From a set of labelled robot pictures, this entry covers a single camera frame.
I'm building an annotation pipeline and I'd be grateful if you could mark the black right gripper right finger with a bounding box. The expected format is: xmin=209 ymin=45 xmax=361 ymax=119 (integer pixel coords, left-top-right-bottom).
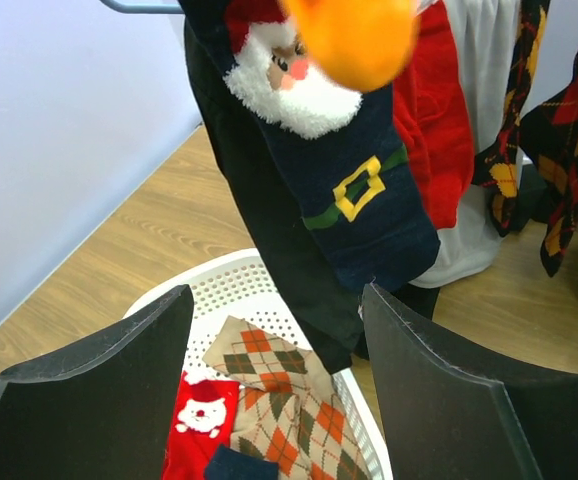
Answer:
xmin=362 ymin=284 xmax=578 ymax=479

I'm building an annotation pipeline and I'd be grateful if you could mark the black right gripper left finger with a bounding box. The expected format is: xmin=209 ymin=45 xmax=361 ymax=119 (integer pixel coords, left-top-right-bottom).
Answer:
xmin=0 ymin=285 xmax=194 ymax=479

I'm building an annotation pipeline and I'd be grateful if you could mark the navy santa sock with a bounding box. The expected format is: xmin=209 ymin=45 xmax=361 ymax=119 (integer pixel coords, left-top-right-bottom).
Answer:
xmin=182 ymin=1 xmax=440 ymax=290

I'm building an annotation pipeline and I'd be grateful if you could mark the red santa bear sock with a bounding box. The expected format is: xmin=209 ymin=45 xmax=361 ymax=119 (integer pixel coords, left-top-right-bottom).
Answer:
xmin=161 ymin=371 xmax=240 ymax=480

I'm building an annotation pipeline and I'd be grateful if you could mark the navy green striped sock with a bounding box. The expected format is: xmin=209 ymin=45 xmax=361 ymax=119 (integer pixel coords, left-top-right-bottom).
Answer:
xmin=203 ymin=445 xmax=279 ymax=480

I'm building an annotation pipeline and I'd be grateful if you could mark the beige argyle sock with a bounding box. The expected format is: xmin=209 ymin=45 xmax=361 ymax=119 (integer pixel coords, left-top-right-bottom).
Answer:
xmin=203 ymin=317 xmax=370 ymax=479

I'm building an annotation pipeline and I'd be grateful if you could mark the black hanging sock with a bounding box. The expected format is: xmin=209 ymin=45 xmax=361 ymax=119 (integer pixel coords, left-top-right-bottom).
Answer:
xmin=183 ymin=19 xmax=440 ymax=374

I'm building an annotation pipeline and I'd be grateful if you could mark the white perforated plastic basket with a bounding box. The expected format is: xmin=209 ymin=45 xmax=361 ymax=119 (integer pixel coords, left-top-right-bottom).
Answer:
xmin=125 ymin=248 xmax=394 ymax=479

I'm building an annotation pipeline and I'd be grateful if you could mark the dark argyle hanging sock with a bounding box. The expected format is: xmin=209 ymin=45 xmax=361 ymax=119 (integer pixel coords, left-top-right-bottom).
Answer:
xmin=472 ymin=1 xmax=578 ymax=276

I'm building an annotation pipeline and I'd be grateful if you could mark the red hanging sock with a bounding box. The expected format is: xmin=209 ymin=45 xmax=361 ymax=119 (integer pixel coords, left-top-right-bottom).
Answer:
xmin=393 ymin=1 xmax=475 ymax=229

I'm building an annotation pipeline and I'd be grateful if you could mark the orange clothes peg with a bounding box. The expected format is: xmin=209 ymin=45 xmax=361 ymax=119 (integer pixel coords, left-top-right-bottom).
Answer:
xmin=281 ymin=0 xmax=419 ymax=93

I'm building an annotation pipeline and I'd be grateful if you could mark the white orange hanging sock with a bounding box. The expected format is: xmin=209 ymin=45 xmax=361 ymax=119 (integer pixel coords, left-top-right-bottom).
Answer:
xmin=408 ymin=0 xmax=525 ymax=290

